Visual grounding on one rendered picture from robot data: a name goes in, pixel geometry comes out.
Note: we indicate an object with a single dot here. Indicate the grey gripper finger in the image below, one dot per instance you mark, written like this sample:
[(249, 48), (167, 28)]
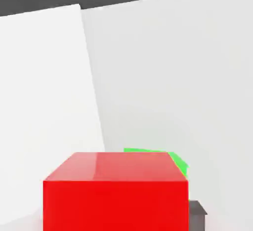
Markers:
[(196, 217)]

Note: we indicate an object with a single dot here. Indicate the small red cube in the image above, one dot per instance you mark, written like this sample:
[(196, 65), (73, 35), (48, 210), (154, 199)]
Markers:
[(115, 199)]

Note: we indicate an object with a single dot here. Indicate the small green cube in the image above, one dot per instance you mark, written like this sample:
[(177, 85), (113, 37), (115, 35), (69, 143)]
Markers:
[(178, 161)]

